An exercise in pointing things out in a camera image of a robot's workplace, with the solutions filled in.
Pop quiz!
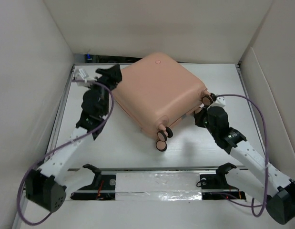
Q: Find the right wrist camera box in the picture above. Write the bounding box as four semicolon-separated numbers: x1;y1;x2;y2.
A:
212;96;226;108

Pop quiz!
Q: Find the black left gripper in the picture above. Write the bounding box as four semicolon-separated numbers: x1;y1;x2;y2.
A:
86;65;122;115

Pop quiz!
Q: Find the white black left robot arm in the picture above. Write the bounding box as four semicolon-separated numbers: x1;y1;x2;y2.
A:
25;64;122;213

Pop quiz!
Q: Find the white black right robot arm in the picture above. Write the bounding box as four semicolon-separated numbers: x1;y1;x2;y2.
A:
194;106;295;225

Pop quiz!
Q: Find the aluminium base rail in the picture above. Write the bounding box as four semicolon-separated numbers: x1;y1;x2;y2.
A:
23;164;248;201

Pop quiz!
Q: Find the pink hard-shell suitcase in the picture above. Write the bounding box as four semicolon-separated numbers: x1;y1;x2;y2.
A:
113;52;216;152

